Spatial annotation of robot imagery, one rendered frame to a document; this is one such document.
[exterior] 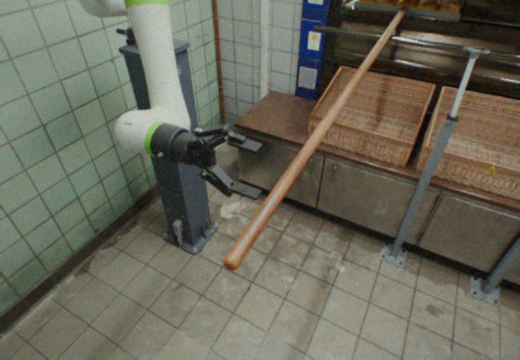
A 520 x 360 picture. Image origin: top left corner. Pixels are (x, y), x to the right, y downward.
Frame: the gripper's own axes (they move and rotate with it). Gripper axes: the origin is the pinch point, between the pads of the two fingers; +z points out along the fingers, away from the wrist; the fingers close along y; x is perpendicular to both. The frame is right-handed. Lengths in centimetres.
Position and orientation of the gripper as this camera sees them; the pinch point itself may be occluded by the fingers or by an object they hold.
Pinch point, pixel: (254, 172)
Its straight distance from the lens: 72.7
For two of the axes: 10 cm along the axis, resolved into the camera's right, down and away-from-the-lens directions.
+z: 8.8, 3.0, -3.7
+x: -4.7, 5.6, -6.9
